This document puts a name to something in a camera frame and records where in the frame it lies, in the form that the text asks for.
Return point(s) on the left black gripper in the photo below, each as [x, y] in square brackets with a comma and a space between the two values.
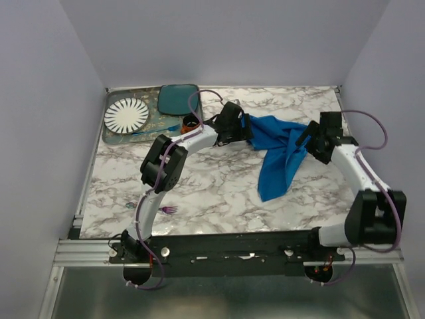
[243, 133]

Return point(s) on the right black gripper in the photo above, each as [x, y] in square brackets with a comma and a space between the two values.
[309, 131]

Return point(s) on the blue cloth napkin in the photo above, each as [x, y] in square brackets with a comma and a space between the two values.
[283, 157]

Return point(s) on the iridescent purple fork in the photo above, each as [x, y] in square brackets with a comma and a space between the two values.
[165, 209]

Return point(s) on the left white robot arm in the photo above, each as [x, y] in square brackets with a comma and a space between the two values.
[164, 163]

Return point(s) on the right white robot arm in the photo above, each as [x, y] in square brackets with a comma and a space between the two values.
[375, 218]

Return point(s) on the orange brown mug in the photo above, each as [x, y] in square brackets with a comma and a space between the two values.
[190, 122]

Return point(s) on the blue plastic fork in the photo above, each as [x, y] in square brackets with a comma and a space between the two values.
[169, 129]

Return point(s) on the teal square plate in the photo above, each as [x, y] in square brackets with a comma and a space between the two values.
[178, 99]

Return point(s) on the white striped round plate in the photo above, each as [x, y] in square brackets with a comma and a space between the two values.
[126, 116]

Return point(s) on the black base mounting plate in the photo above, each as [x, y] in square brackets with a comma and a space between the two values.
[290, 253]

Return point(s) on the aluminium frame rail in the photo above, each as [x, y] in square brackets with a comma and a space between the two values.
[90, 253]

